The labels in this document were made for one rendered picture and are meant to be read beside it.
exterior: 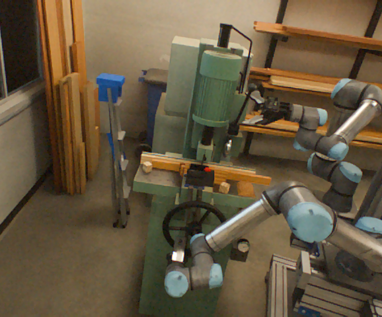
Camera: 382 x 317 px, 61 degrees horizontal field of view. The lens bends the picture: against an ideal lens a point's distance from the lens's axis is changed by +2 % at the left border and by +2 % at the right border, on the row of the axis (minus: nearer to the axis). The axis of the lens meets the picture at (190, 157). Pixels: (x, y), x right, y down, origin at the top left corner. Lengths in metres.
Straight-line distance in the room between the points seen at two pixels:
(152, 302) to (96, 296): 0.37
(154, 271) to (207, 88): 1.03
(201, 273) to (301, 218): 0.38
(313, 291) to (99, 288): 1.31
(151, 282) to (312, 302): 0.85
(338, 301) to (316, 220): 0.62
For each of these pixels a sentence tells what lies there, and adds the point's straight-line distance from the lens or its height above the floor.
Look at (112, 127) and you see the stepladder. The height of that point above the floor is 0.85.
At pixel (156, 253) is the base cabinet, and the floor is 0.48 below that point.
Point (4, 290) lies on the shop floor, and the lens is 2.35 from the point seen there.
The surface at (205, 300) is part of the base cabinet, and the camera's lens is 2.01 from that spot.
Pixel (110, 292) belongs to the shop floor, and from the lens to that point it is 2.24.
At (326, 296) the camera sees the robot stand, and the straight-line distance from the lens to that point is 1.56.
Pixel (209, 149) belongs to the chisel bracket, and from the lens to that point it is 1.55.
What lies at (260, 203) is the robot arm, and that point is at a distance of 1.15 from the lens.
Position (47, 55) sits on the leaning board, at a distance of 2.67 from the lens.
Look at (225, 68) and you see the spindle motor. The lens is 1.40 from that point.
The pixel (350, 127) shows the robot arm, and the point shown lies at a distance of 1.53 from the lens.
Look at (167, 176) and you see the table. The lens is 1.60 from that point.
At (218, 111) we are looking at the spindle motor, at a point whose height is 1.27.
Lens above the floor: 1.70
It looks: 26 degrees down
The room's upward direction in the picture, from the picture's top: 10 degrees clockwise
